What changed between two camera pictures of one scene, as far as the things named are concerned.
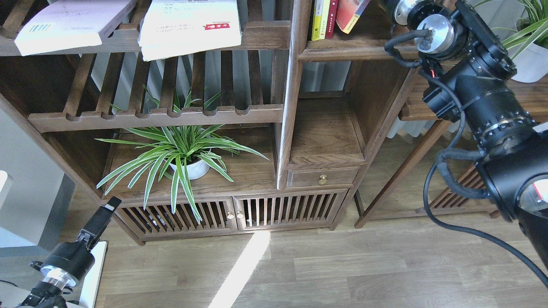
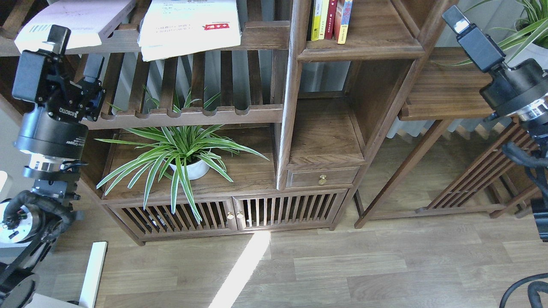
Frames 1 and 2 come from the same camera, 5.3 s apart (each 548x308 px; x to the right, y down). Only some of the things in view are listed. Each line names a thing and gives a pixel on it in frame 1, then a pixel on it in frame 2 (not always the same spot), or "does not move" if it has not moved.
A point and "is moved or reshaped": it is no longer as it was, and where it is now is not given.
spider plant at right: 533,29 does not move
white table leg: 90,285 does not move
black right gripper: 397,10 to 521,90
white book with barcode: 65,24 does not move
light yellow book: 324,17 does not move
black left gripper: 68,262 to 52,130
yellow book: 317,19 does not move
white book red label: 170,28 does not move
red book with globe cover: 348,13 is moved or reshaped
